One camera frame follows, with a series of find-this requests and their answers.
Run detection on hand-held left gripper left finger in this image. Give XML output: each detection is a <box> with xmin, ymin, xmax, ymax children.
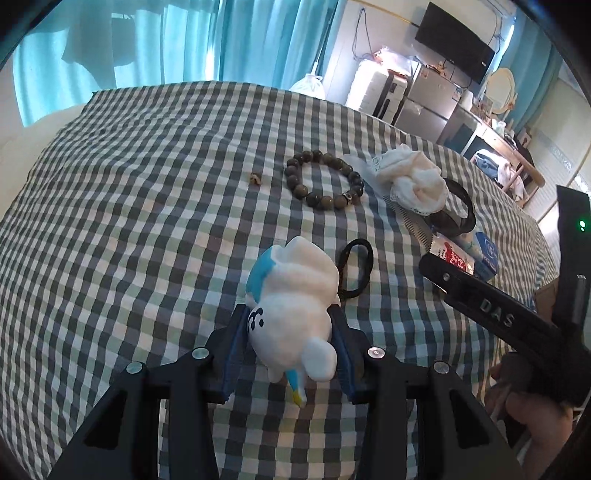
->
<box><xmin>48</xmin><ymin>302</ymin><xmax>252</xmax><ymax>480</ymax></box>

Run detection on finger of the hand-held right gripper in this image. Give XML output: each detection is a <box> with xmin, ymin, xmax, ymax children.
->
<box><xmin>419</xmin><ymin>253</ymin><xmax>561</xmax><ymax>352</ymax></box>

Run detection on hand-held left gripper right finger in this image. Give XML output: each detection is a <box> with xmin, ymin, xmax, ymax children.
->
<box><xmin>328</xmin><ymin>307</ymin><xmax>520</xmax><ymax>480</ymax></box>

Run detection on red white packet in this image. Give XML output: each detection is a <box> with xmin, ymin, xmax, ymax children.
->
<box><xmin>427</xmin><ymin>232</ymin><xmax>476</xmax><ymax>277</ymax></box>

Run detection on white blue plush toy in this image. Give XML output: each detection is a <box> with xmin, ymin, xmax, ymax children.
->
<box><xmin>247</xmin><ymin>235</ymin><xmax>342</xmax><ymax>407</ymax></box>

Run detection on person's right hand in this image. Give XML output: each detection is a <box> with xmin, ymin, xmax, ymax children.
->
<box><xmin>489</xmin><ymin>354</ymin><xmax>576</xmax><ymax>468</ymax></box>

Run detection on blue white packet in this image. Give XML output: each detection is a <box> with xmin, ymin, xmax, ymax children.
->
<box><xmin>464</xmin><ymin>231</ymin><xmax>500</xmax><ymax>282</ymax></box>

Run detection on black band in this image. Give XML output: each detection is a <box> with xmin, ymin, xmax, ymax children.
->
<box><xmin>425</xmin><ymin>178</ymin><xmax>476</xmax><ymax>236</ymax></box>

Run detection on clear comb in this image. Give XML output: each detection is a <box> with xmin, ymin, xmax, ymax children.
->
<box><xmin>383</xmin><ymin>194</ymin><xmax>435</xmax><ymax>253</ymax></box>

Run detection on white cloth on chair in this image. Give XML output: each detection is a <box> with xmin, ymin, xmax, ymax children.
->
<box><xmin>473</xmin><ymin>148</ymin><xmax>525</xmax><ymax>200</ymax></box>

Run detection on wooden desk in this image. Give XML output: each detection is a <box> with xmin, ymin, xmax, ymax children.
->
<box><xmin>436</xmin><ymin>108</ymin><xmax>546</xmax><ymax>208</ymax></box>

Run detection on crumpled white tissue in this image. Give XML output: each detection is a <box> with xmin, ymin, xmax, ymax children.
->
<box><xmin>374</xmin><ymin>144</ymin><xmax>448</xmax><ymax>215</ymax></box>

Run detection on green white checkered cloth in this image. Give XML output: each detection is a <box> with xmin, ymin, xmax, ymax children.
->
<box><xmin>0</xmin><ymin>80</ymin><xmax>561</xmax><ymax>480</ymax></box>

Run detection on oval table mirror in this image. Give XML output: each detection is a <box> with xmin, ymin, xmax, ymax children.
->
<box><xmin>485</xmin><ymin>68</ymin><xmax>516</xmax><ymax>116</ymax></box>

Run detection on narrow teal curtain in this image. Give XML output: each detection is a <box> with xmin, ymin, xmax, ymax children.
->
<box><xmin>501</xmin><ymin>14</ymin><xmax>563</xmax><ymax>136</ymax></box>

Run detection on silver fridge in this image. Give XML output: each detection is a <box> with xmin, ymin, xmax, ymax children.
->
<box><xmin>394</xmin><ymin>62</ymin><xmax>465</xmax><ymax>141</ymax></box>

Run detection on white suitcase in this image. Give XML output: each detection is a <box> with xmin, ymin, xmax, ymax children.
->
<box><xmin>345</xmin><ymin>60</ymin><xmax>411</xmax><ymax>123</ymax></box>

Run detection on large clear water jug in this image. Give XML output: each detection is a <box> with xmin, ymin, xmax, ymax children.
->
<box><xmin>289</xmin><ymin>75</ymin><xmax>327</xmax><ymax>99</ymax></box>

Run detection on sheer teal curtain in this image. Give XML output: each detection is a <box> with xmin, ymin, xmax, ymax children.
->
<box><xmin>11</xmin><ymin>0</ymin><xmax>223</xmax><ymax>127</ymax></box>

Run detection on black hair tie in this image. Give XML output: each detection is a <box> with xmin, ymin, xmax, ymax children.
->
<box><xmin>335</xmin><ymin>239</ymin><xmax>374</xmax><ymax>298</ymax></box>

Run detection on dark bead bracelet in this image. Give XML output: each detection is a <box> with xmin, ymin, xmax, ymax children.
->
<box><xmin>284</xmin><ymin>150</ymin><xmax>365</xmax><ymax>208</ymax></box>

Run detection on black wall television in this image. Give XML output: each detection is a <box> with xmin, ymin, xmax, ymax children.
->
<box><xmin>414</xmin><ymin>1</ymin><xmax>496</xmax><ymax>85</ymax></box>

